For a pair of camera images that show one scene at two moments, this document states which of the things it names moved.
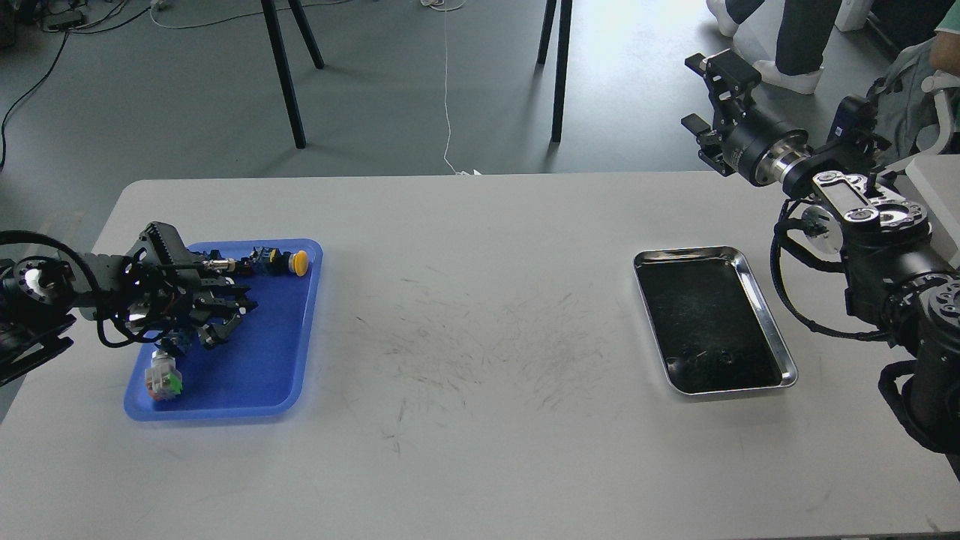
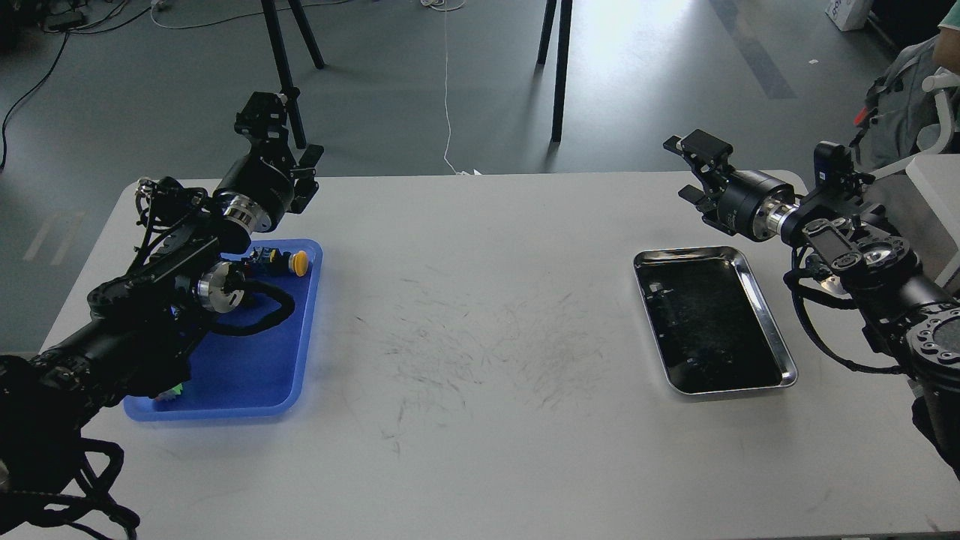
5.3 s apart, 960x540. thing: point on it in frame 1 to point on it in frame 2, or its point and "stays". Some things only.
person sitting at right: (945, 47) stays
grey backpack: (903, 110) stays
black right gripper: (744, 133) to (755, 205)
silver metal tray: (712, 323) stays
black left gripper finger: (230, 312) to (306, 168)
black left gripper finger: (224, 286) to (262, 118)
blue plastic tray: (256, 372) stays
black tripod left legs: (270, 13) stays
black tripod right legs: (562, 56) stays
